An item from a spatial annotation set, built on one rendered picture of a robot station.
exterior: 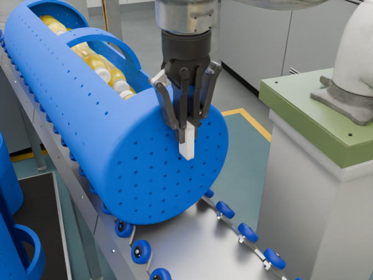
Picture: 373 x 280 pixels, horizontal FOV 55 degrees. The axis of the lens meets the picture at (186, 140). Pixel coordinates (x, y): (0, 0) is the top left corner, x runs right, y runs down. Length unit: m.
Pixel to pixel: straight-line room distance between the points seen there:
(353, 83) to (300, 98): 0.15
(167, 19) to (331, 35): 1.98
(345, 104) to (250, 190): 1.39
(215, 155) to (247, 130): 2.08
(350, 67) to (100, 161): 0.63
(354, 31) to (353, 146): 0.26
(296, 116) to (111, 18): 0.99
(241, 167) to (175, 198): 1.71
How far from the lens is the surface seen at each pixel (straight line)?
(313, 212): 1.08
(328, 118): 0.96
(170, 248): 0.77
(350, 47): 0.95
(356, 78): 0.96
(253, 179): 2.37
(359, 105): 0.99
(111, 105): 0.66
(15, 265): 1.14
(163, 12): 0.52
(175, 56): 0.54
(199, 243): 0.78
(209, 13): 0.52
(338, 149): 0.90
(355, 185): 1.00
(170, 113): 0.58
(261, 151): 2.62
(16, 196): 2.07
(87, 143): 0.68
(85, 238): 1.62
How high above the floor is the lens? 1.53
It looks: 35 degrees down
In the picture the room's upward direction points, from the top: straight up
